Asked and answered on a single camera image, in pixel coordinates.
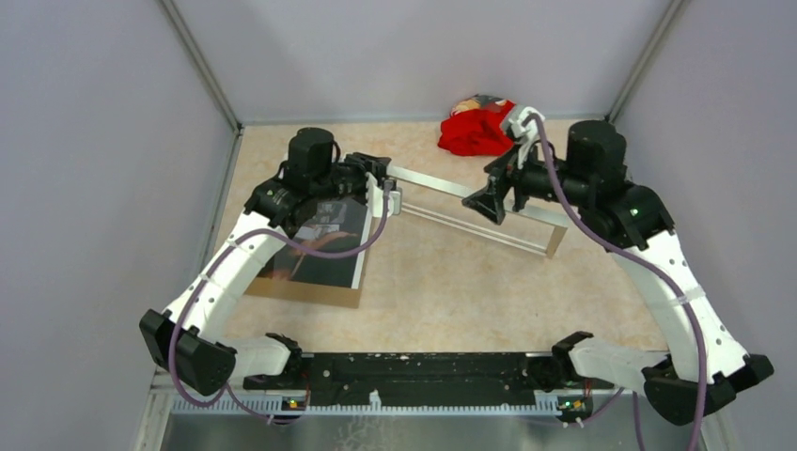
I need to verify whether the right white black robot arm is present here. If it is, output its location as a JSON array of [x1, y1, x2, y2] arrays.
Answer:
[[463, 116, 774, 426]]

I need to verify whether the wooden picture frame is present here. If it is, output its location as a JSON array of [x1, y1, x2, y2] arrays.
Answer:
[[387, 163, 570, 258]]

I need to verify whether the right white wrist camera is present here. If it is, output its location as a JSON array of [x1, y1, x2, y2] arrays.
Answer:
[[501, 105, 546, 169]]

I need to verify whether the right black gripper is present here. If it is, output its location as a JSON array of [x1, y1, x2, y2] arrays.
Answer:
[[461, 139, 590, 225]]

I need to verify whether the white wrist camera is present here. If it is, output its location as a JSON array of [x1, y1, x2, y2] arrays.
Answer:
[[501, 105, 546, 169], [366, 174, 403, 219]]

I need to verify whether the red cloth bundle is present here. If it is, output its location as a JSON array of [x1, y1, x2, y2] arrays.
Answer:
[[437, 94, 516, 157]]

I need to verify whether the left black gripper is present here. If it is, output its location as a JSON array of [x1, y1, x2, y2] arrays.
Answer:
[[312, 151, 391, 204]]

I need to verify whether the aluminium rail front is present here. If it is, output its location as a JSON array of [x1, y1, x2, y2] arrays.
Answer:
[[133, 380, 691, 450]]

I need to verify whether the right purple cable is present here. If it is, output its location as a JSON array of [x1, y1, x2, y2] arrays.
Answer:
[[525, 113, 710, 451]]

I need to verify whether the printed photo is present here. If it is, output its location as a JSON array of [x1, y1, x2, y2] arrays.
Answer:
[[258, 198, 372, 288]]

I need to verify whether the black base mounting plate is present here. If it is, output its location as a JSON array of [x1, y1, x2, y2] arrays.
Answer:
[[242, 352, 610, 408]]

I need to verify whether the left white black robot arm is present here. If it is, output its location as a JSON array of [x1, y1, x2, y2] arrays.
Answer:
[[139, 127, 397, 408]]

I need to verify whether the brown cardboard backing board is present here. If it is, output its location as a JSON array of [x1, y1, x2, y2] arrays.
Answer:
[[245, 198, 367, 309]]

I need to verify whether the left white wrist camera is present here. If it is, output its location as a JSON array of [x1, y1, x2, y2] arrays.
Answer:
[[366, 174, 403, 219]]

